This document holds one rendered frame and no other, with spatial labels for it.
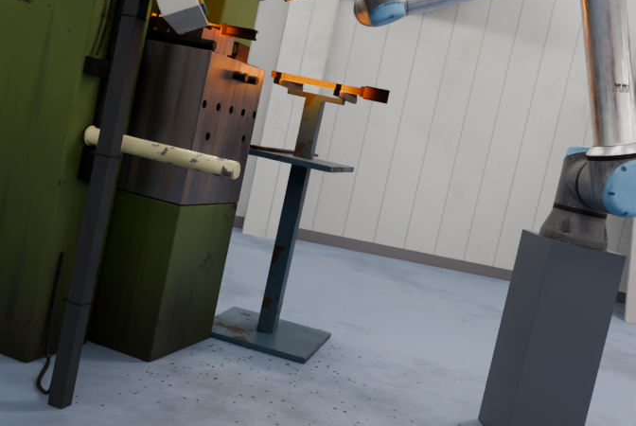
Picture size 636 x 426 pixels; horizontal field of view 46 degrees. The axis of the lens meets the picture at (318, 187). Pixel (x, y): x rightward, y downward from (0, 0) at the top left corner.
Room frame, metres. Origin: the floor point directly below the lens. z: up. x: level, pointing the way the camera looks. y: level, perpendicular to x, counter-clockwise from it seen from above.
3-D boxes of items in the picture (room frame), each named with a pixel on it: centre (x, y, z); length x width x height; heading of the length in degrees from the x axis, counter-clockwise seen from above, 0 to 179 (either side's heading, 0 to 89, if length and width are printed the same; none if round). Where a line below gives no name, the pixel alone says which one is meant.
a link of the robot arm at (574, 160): (2.14, -0.75, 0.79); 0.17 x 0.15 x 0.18; 8
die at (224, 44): (2.34, 0.58, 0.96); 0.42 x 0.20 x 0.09; 71
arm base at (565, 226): (2.15, -0.75, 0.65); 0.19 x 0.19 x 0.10
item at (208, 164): (1.91, 0.41, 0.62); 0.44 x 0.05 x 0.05; 71
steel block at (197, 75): (2.39, 0.57, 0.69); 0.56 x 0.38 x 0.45; 71
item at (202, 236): (2.39, 0.57, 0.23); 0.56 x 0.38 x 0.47; 71
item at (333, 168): (2.65, 0.07, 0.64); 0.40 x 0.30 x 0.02; 167
